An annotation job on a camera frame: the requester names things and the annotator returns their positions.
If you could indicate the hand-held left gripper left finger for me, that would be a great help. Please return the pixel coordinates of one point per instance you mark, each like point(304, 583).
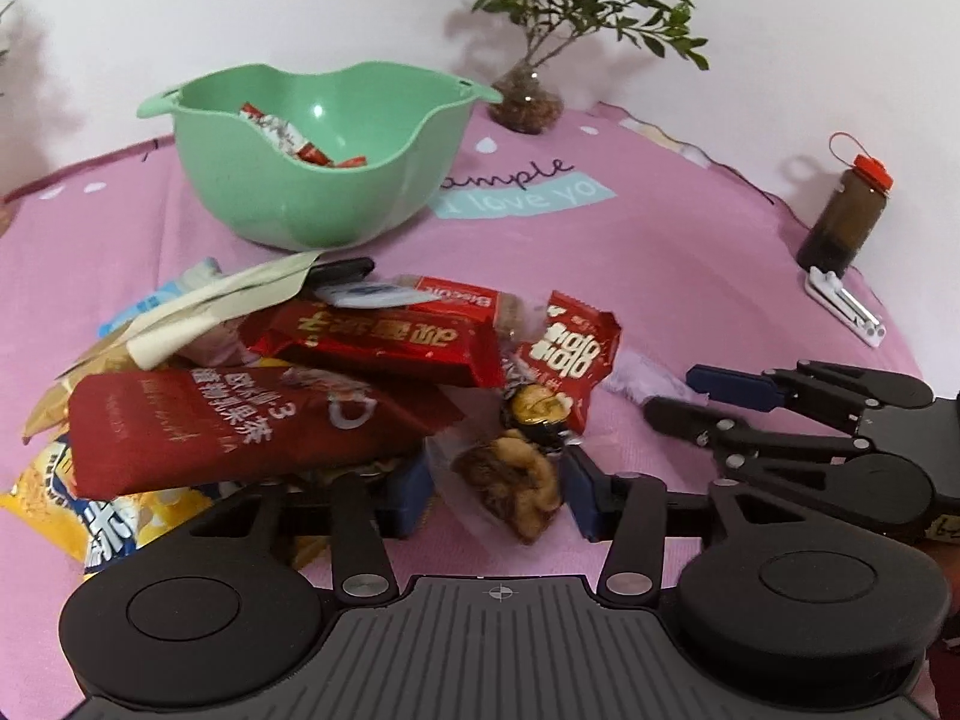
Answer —
point(405, 499)

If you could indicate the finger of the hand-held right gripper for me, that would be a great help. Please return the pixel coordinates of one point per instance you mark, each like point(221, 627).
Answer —
point(731, 384)
point(679, 420)

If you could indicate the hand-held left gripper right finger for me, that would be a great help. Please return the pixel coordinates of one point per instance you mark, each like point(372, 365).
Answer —
point(583, 499)

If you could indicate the clear walnut snack packet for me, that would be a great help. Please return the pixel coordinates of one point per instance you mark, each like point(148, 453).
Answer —
point(510, 480)

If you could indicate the long red snack bar packet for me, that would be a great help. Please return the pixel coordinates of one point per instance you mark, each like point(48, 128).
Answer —
point(375, 345)

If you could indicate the red biscuit packet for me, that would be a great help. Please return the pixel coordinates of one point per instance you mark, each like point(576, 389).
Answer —
point(457, 300)

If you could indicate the large dark red tea packet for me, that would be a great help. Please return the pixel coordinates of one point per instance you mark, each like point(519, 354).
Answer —
point(187, 427)

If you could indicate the green plastic bowl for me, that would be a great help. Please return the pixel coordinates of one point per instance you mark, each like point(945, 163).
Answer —
point(300, 195)

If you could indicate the lavender wrapper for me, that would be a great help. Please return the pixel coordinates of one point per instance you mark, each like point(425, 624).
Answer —
point(645, 376)

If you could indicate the gold foil chocolate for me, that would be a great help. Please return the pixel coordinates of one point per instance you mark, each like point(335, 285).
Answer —
point(536, 409)

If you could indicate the pink printed tablecloth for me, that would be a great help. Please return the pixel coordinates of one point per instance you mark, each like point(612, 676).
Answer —
point(675, 277)

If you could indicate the small red white-lettered packet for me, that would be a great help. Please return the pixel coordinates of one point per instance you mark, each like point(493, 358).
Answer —
point(570, 352)

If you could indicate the white plastic clip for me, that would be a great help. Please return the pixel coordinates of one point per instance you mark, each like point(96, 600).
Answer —
point(844, 307)

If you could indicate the brown bottle with red cap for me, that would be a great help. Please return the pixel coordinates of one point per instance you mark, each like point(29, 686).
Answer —
point(840, 217)

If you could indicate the brown wrapped snack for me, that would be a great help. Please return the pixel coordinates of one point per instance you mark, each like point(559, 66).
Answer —
point(511, 311)

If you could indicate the white blue flat packet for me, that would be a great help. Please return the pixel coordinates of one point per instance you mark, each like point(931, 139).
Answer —
point(367, 295)

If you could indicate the black snack packet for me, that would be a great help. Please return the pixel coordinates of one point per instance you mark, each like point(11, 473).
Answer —
point(345, 268)

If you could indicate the beige paper packet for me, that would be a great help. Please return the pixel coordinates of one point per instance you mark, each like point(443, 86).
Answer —
point(225, 300)

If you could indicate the light blue snack packet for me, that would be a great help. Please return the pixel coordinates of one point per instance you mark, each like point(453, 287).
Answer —
point(142, 307)

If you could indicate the red white candy wrapper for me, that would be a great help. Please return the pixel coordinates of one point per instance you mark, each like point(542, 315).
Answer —
point(351, 162)
point(304, 150)
point(259, 118)

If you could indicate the round glass vase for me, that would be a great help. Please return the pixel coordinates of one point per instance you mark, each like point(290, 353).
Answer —
point(529, 105)

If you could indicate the yellow snack packet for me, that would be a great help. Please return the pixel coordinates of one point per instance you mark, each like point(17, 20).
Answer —
point(45, 510)

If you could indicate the tan snack packet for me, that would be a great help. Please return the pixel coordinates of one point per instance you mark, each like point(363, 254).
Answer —
point(52, 397)

